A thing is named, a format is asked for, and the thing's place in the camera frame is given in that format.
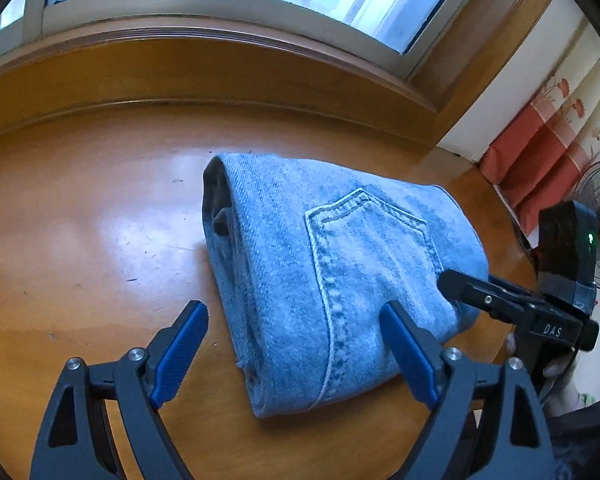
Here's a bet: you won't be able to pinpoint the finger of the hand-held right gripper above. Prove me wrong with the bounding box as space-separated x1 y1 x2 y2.
437 269 531 324
487 274 549 307

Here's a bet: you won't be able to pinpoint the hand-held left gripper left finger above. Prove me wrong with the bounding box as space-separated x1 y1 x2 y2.
30 300 211 480

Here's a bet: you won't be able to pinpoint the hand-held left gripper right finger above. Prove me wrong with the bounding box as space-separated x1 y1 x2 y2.
379 300 553 480

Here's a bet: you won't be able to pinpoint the blue denim jeans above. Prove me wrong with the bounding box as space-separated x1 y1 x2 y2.
201 151 491 418

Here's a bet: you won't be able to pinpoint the person's right hand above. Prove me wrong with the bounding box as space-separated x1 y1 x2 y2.
542 352 579 407

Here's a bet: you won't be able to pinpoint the red and white curtain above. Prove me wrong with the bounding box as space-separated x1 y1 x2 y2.
480 25 600 237

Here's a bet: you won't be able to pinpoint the person's dark clothing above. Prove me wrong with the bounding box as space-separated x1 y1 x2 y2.
545 390 600 480

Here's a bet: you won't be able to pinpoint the wooden window sill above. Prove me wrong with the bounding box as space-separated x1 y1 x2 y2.
0 25 438 143

